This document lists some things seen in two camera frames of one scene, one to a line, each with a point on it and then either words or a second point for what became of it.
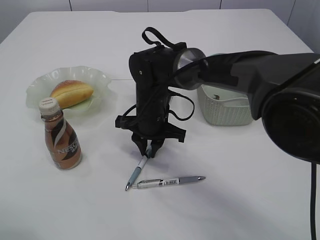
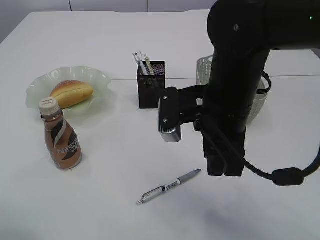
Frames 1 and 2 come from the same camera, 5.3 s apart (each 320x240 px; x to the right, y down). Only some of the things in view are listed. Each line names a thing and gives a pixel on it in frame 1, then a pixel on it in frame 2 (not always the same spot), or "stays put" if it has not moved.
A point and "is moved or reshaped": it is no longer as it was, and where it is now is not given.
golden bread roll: (69, 93) stays put
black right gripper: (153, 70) → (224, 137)
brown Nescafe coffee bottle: (62, 144) stays put
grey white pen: (148, 183) → (157, 190)
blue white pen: (148, 154) is moved or reshaped
